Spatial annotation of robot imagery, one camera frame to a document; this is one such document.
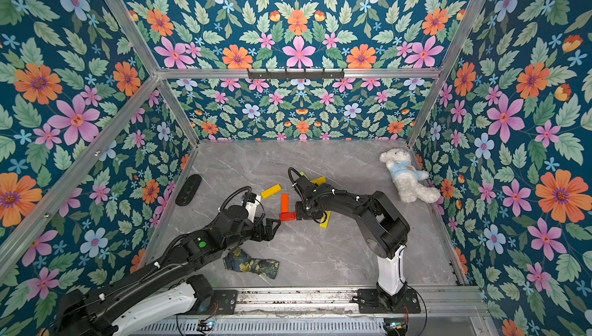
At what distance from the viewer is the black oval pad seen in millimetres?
975

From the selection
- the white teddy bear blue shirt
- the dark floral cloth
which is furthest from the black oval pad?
the white teddy bear blue shirt

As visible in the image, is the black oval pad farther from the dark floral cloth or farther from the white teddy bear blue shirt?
the white teddy bear blue shirt

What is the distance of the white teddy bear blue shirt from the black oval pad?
0.87 meters

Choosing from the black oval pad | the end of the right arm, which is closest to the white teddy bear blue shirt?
the end of the right arm

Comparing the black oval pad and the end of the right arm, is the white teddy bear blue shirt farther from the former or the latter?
the black oval pad

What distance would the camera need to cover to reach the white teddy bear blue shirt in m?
0.92
